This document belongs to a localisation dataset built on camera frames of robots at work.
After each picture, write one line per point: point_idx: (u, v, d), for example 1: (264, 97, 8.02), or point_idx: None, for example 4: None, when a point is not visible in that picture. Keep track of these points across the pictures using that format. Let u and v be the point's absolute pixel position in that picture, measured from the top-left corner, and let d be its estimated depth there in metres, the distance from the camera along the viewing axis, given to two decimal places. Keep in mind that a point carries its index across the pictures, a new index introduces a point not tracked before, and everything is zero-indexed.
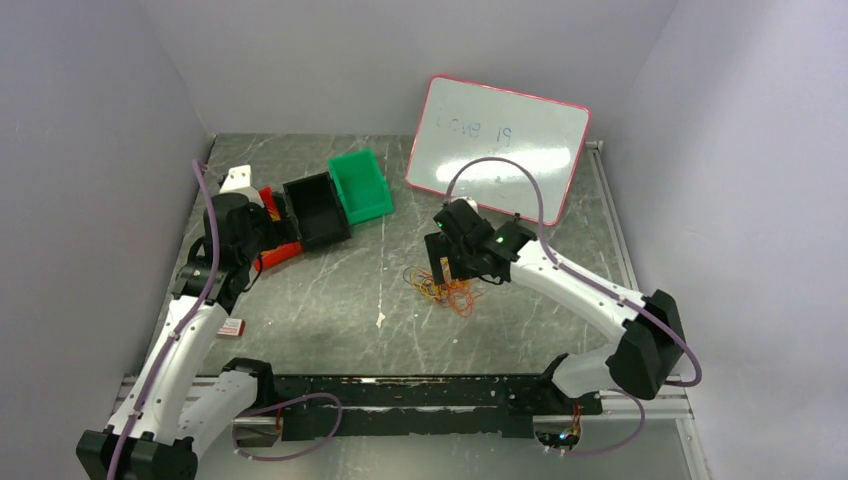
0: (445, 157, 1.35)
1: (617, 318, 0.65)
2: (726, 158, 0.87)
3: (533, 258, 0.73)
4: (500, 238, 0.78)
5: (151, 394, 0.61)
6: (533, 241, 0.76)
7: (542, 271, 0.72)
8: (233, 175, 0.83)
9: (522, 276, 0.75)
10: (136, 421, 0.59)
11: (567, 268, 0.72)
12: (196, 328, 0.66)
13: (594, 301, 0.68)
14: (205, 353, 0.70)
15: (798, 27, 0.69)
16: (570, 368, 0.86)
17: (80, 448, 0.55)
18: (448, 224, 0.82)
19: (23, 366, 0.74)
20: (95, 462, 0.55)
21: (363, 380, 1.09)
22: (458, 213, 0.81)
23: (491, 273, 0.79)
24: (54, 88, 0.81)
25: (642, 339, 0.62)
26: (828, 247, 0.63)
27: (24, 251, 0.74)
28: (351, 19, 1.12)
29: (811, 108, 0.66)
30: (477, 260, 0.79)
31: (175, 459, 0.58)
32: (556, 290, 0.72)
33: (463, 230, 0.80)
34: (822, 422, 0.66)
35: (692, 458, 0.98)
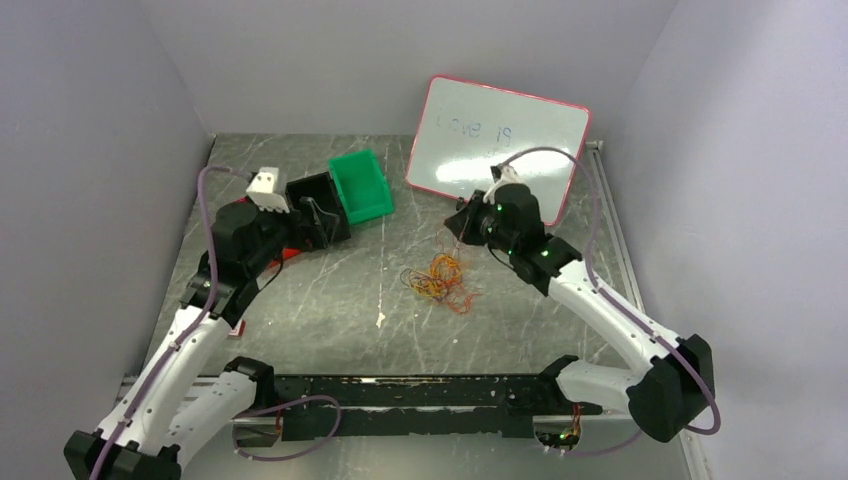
0: (445, 157, 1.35)
1: (645, 353, 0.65)
2: (726, 159, 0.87)
3: (575, 277, 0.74)
4: (545, 251, 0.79)
5: (142, 404, 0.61)
6: (578, 262, 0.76)
7: (580, 291, 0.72)
8: (260, 176, 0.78)
9: (558, 291, 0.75)
10: (124, 430, 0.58)
11: (606, 293, 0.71)
12: (197, 341, 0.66)
13: (626, 333, 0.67)
14: (202, 368, 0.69)
15: (800, 27, 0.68)
16: (581, 377, 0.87)
17: (67, 447, 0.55)
18: (508, 215, 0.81)
19: (23, 367, 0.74)
20: (78, 466, 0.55)
21: (363, 380, 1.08)
22: (524, 215, 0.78)
23: (524, 279, 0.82)
24: (53, 87, 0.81)
25: (670, 379, 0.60)
26: (827, 246, 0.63)
27: (24, 252, 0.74)
28: (351, 19, 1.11)
29: (812, 109, 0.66)
30: (516, 262, 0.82)
31: (158, 472, 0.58)
32: (590, 314, 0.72)
33: (522, 230, 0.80)
34: (823, 424, 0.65)
35: (692, 458, 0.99)
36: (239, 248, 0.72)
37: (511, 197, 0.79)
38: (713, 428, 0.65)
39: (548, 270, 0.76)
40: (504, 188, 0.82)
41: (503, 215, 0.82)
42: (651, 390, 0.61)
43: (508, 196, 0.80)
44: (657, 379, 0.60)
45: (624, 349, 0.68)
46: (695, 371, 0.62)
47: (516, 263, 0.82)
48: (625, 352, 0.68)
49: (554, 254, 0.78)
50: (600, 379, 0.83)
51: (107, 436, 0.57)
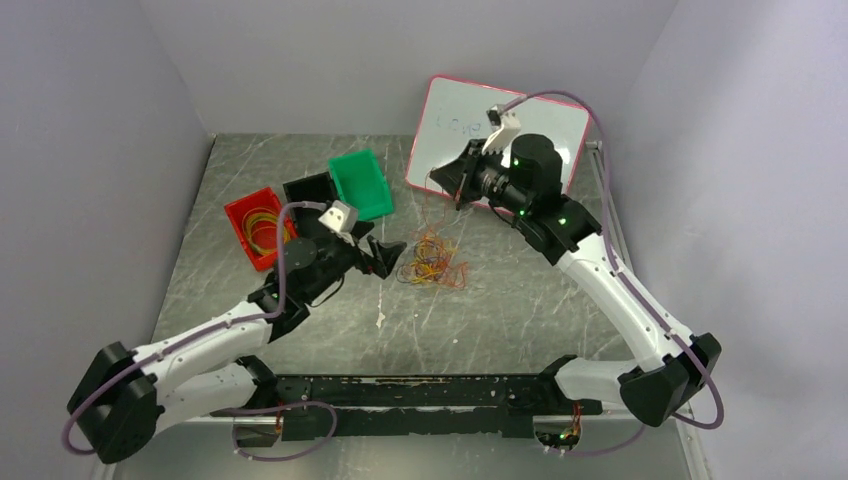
0: (444, 157, 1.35)
1: (658, 350, 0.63)
2: (727, 158, 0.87)
3: (593, 253, 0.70)
4: (563, 218, 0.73)
5: (179, 351, 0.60)
6: (596, 236, 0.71)
7: (598, 271, 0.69)
8: (332, 211, 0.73)
9: (571, 266, 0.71)
10: (153, 362, 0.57)
11: (625, 278, 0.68)
12: (246, 331, 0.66)
13: (641, 325, 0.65)
14: (224, 356, 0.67)
15: (801, 27, 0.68)
16: (580, 374, 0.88)
17: (104, 350, 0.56)
18: (526, 172, 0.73)
19: (25, 367, 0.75)
20: (100, 371, 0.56)
21: (362, 380, 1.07)
22: (547, 174, 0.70)
23: (532, 245, 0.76)
24: (53, 88, 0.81)
25: (680, 381, 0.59)
26: (827, 247, 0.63)
27: (25, 253, 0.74)
28: (351, 19, 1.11)
29: (811, 109, 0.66)
30: (525, 226, 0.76)
31: (144, 420, 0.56)
32: (602, 294, 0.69)
33: (540, 191, 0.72)
34: (822, 424, 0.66)
35: (692, 458, 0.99)
36: (294, 279, 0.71)
37: (533, 153, 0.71)
38: (717, 421, 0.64)
39: (567, 243, 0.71)
40: (523, 141, 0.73)
41: (518, 171, 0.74)
42: (655, 386, 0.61)
43: (529, 151, 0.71)
44: (672, 382, 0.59)
45: (633, 338, 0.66)
46: (706, 370, 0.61)
47: (526, 228, 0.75)
48: (635, 342, 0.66)
49: (572, 223, 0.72)
50: (595, 371, 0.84)
51: (138, 358, 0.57)
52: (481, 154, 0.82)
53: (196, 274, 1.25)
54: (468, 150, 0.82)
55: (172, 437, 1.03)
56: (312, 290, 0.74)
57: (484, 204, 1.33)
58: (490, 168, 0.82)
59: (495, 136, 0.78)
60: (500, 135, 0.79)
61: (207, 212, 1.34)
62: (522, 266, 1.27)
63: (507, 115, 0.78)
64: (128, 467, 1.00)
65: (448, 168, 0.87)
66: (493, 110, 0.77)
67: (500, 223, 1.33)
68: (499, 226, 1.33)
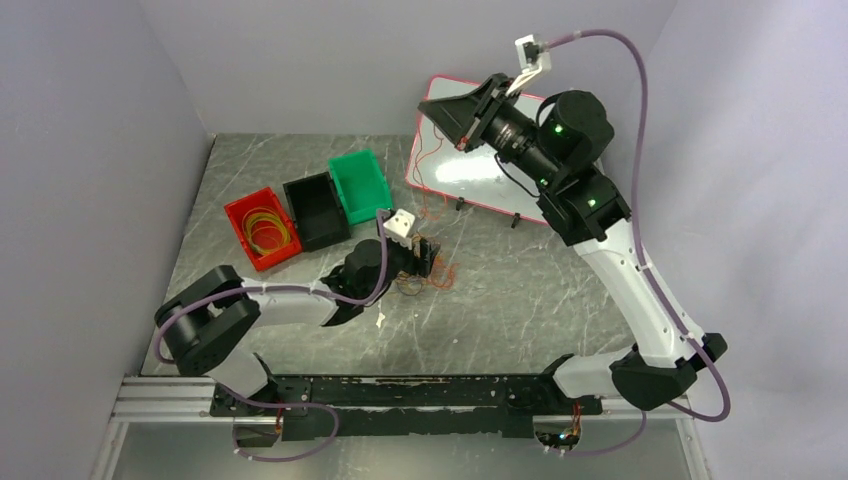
0: (444, 157, 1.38)
1: (672, 352, 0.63)
2: (725, 159, 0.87)
3: (620, 245, 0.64)
4: (593, 200, 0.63)
5: (278, 293, 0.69)
6: (623, 221, 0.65)
7: (623, 265, 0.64)
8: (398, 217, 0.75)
9: (594, 254, 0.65)
10: (256, 292, 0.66)
11: (649, 276, 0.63)
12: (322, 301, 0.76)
13: (659, 326, 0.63)
14: (291, 314, 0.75)
15: (802, 29, 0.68)
16: (573, 370, 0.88)
17: (221, 268, 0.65)
18: (567, 142, 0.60)
19: (28, 368, 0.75)
20: (209, 284, 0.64)
21: (363, 380, 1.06)
22: (593, 150, 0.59)
23: (550, 223, 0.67)
24: (51, 89, 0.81)
25: (687, 381, 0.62)
26: (828, 247, 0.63)
27: (26, 256, 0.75)
28: (351, 20, 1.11)
29: (810, 113, 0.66)
30: (547, 201, 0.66)
31: (225, 344, 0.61)
32: (621, 286, 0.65)
33: (575, 168, 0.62)
34: (823, 425, 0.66)
35: (691, 457, 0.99)
36: (360, 277, 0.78)
37: (582, 122, 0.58)
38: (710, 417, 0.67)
39: (597, 230, 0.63)
40: (569, 102, 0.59)
41: (557, 139, 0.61)
42: (665, 385, 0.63)
43: (577, 119, 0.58)
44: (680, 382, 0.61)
45: (646, 334, 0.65)
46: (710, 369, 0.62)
47: (549, 205, 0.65)
48: (646, 336, 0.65)
49: (602, 206, 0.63)
50: (589, 363, 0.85)
51: (245, 284, 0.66)
52: (504, 98, 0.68)
53: (195, 274, 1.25)
54: (489, 91, 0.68)
55: (174, 436, 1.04)
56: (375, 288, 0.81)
57: (484, 204, 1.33)
58: (510, 118, 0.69)
59: (525, 80, 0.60)
60: (532, 79, 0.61)
61: (207, 212, 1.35)
62: (522, 266, 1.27)
63: (544, 54, 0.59)
64: (129, 466, 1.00)
65: (454, 107, 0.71)
66: (531, 44, 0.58)
67: (500, 223, 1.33)
68: (499, 226, 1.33)
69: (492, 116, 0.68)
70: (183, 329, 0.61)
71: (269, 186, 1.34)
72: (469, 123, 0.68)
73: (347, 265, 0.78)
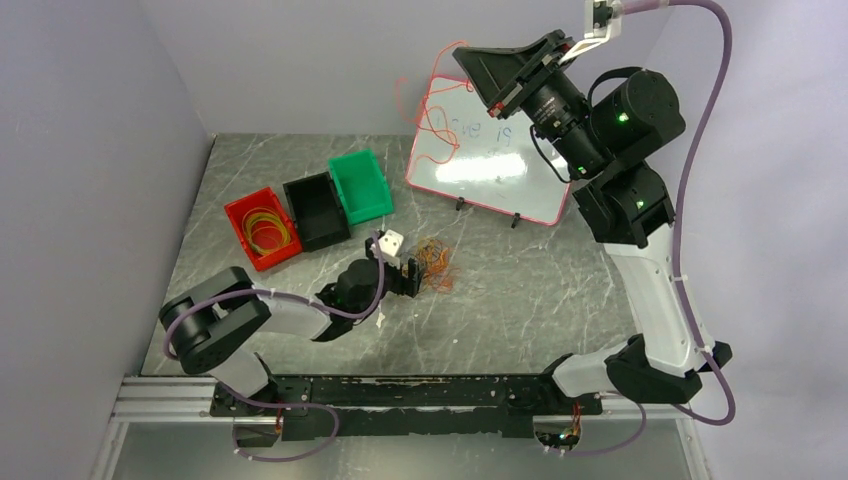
0: (444, 157, 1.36)
1: (683, 362, 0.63)
2: (724, 160, 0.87)
3: (659, 254, 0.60)
4: (642, 201, 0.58)
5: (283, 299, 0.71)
6: (665, 227, 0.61)
7: (657, 275, 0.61)
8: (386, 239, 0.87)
9: (629, 258, 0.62)
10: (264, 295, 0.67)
11: (681, 288, 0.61)
12: (320, 315, 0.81)
13: (677, 337, 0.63)
14: (288, 324, 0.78)
15: (803, 29, 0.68)
16: (571, 369, 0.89)
17: (232, 270, 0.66)
18: (629, 133, 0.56)
19: (27, 368, 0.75)
20: (218, 284, 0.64)
21: (362, 380, 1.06)
22: (658, 147, 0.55)
23: (587, 218, 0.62)
24: (52, 89, 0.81)
25: (690, 389, 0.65)
26: (829, 246, 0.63)
27: (26, 255, 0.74)
28: (351, 19, 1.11)
29: (809, 113, 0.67)
30: (589, 195, 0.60)
31: (232, 344, 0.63)
32: (647, 293, 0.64)
33: (628, 163, 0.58)
34: (823, 426, 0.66)
35: (692, 458, 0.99)
36: (353, 294, 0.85)
37: (654, 115, 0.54)
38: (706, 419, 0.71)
39: (640, 236, 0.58)
40: (641, 89, 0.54)
41: (619, 129, 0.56)
42: (666, 388, 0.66)
43: (649, 109, 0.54)
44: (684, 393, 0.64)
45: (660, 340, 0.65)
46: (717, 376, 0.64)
47: (592, 200, 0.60)
48: (661, 343, 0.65)
49: (650, 207, 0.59)
50: (585, 360, 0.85)
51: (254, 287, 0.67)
52: (554, 67, 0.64)
53: (196, 274, 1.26)
54: (541, 56, 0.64)
55: (174, 436, 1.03)
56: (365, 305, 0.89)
57: (484, 204, 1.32)
58: (556, 90, 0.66)
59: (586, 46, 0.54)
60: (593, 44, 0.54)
61: (207, 212, 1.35)
62: (522, 266, 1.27)
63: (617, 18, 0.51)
64: (129, 467, 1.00)
65: (494, 63, 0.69)
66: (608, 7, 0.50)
67: (500, 223, 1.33)
68: (499, 226, 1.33)
69: (538, 85, 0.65)
70: (191, 326, 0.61)
71: (269, 186, 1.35)
72: (509, 88, 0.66)
73: (341, 283, 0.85)
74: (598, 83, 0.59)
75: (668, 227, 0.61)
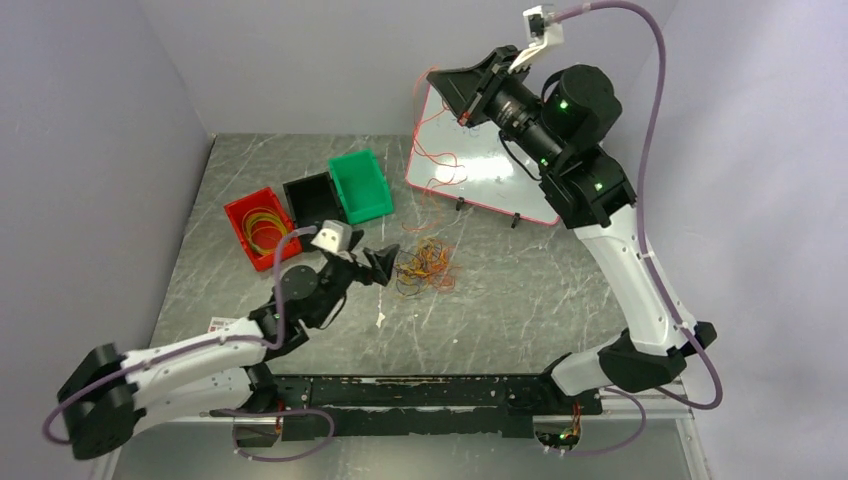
0: (444, 158, 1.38)
1: (664, 341, 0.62)
2: (723, 161, 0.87)
3: (624, 232, 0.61)
4: (599, 183, 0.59)
5: (171, 362, 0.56)
6: (629, 207, 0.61)
7: (625, 254, 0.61)
8: (325, 233, 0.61)
9: (595, 240, 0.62)
10: (140, 369, 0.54)
11: (651, 264, 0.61)
12: (239, 348, 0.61)
13: (654, 314, 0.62)
14: (217, 368, 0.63)
15: (805, 28, 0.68)
16: (570, 367, 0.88)
17: (95, 351, 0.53)
18: (572, 118, 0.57)
19: (27, 368, 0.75)
20: (87, 369, 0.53)
21: (362, 380, 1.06)
22: (599, 128, 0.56)
23: (553, 205, 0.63)
24: (53, 90, 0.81)
25: (677, 370, 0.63)
26: (825, 248, 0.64)
27: (26, 256, 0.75)
28: (351, 20, 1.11)
29: (810, 113, 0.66)
30: (550, 182, 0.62)
31: (119, 424, 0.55)
32: (619, 274, 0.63)
33: (581, 147, 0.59)
34: (822, 426, 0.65)
35: (692, 458, 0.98)
36: (294, 308, 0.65)
37: (589, 97, 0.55)
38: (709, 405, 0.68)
39: (601, 215, 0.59)
40: (575, 76, 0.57)
41: (562, 116, 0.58)
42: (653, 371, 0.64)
43: (584, 93, 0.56)
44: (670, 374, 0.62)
45: (640, 322, 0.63)
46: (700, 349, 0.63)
47: (552, 186, 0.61)
48: (640, 326, 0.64)
49: (608, 188, 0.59)
50: (581, 354, 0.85)
51: (126, 363, 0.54)
52: (506, 75, 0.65)
53: (196, 274, 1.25)
54: (493, 67, 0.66)
55: (173, 437, 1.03)
56: (319, 315, 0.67)
57: (484, 204, 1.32)
58: (515, 95, 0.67)
59: (530, 55, 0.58)
60: (539, 53, 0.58)
61: (207, 212, 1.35)
62: (522, 266, 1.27)
63: (554, 27, 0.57)
64: (129, 467, 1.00)
65: (463, 81, 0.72)
66: (534, 16, 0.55)
67: (500, 223, 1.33)
68: (499, 226, 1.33)
69: (495, 92, 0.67)
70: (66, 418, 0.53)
71: (269, 186, 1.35)
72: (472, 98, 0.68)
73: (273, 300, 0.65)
74: (545, 88, 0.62)
75: (632, 208, 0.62)
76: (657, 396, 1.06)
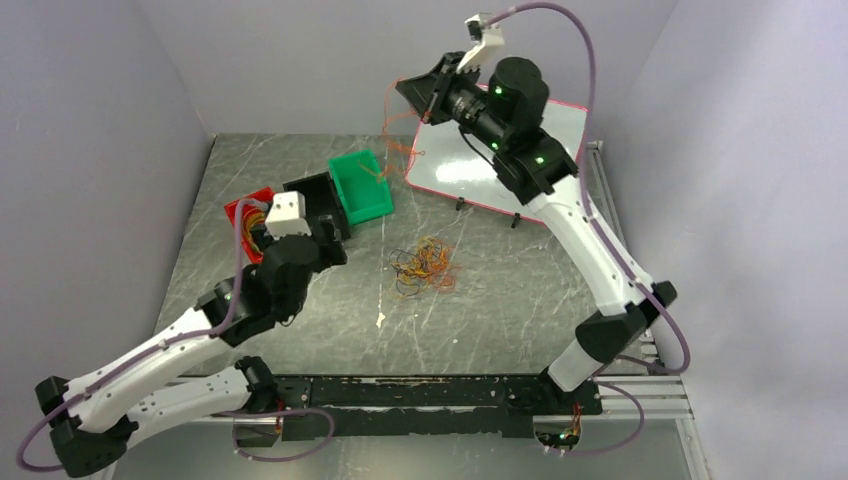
0: (444, 158, 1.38)
1: (621, 297, 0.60)
2: (724, 161, 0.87)
3: (567, 197, 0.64)
4: (540, 157, 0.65)
5: (110, 386, 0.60)
6: (573, 177, 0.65)
7: (571, 217, 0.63)
8: (279, 204, 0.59)
9: (544, 210, 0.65)
10: (82, 398, 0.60)
11: (598, 226, 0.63)
12: (185, 349, 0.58)
13: (607, 272, 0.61)
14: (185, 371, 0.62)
15: (805, 28, 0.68)
16: (565, 362, 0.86)
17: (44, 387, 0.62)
18: (508, 101, 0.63)
19: (26, 369, 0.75)
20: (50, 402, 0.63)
21: (363, 380, 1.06)
22: (531, 108, 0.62)
23: (504, 182, 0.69)
24: (53, 90, 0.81)
25: (637, 326, 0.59)
26: (826, 249, 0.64)
27: (26, 256, 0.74)
28: (350, 19, 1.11)
29: (811, 113, 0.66)
30: (499, 161, 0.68)
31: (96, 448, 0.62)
32: (570, 239, 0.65)
33: (520, 126, 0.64)
34: (821, 424, 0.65)
35: (693, 459, 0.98)
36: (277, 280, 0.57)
37: (518, 82, 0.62)
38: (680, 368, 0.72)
39: (543, 185, 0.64)
40: (508, 68, 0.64)
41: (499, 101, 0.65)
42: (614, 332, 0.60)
43: (513, 79, 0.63)
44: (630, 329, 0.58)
45: (597, 283, 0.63)
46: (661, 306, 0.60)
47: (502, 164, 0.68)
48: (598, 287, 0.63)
49: (549, 162, 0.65)
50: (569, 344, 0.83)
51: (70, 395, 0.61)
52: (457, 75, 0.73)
53: (195, 274, 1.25)
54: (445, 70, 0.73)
55: (173, 437, 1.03)
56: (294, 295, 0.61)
57: (484, 204, 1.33)
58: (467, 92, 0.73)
59: (472, 55, 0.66)
60: (480, 54, 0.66)
61: (207, 212, 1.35)
62: (522, 266, 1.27)
63: (491, 31, 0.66)
64: (129, 467, 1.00)
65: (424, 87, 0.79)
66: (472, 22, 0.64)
67: (500, 223, 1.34)
68: (499, 225, 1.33)
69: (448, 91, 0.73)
70: None
71: (269, 186, 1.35)
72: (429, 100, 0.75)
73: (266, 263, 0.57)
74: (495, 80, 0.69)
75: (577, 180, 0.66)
76: (657, 396, 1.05)
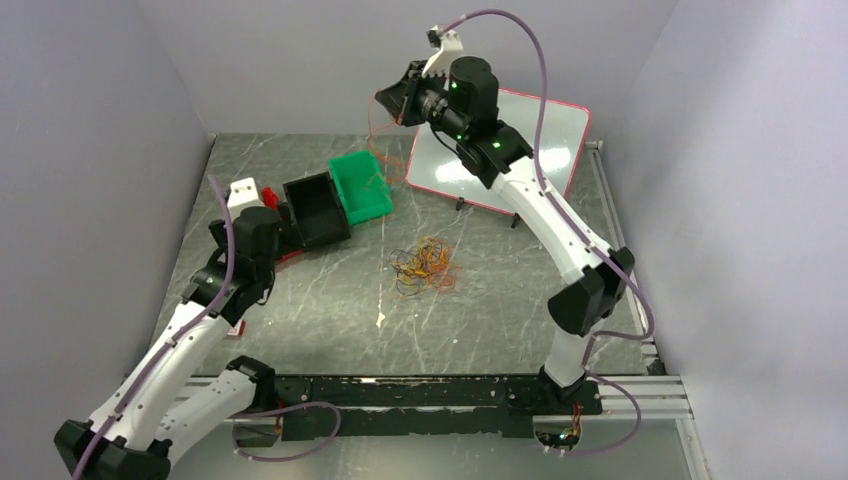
0: (444, 158, 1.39)
1: (577, 262, 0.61)
2: (724, 161, 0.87)
3: (523, 176, 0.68)
4: (497, 142, 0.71)
5: (137, 397, 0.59)
6: (528, 158, 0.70)
7: (527, 192, 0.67)
8: (237, 189, 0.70)
9: (504, 190, 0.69)
10: (114, 423, 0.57)
11: (553, 198, 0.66)
12: (194, 337, 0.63)
13: (564, 239, 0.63)
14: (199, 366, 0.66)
15: (804, 27, 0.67)
16: (556, 357, 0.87)
17: (58, 438, 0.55)
18: (462, 94, 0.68)
19: (26, 368, 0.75)
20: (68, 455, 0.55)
21: (363, 380, 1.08)
22: (483, 99, 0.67)
23: (468, 169, 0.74)
24: (52, 90, 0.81)
25: (596, 288, 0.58)
26: (824, 248, 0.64)
27: (24, 255, 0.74)
28: (350, 19, 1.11)
29: (810, 113, 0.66)
30: (462, 149, 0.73)
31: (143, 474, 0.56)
32: (529, 215, 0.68)
33: (475, 115, 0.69)
34: (820, 423, 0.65)
35: (693, 459, 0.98)
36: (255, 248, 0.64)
37: (470, 75, 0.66)
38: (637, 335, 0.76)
39: (500, 165, 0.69)
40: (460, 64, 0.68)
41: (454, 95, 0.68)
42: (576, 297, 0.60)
43: (466, 73, 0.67)
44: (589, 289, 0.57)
45: (555, 253, 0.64)
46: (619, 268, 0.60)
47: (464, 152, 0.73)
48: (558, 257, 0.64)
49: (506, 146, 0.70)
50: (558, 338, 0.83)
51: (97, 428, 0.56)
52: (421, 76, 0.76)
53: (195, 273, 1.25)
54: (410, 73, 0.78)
55: None
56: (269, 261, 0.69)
57: (484, 204, 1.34)
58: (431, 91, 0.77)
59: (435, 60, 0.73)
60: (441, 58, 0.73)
61: (207, 212, 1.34)
62: (522, 266, 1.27)
63: (448, 36, 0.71)
64: None
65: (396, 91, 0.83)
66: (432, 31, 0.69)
67: (500, 223, 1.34)
68: (499, 226, 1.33)
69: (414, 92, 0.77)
70: None
71: (269, 186, 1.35)
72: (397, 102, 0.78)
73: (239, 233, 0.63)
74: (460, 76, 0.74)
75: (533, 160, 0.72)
76: (657, 396, 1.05)
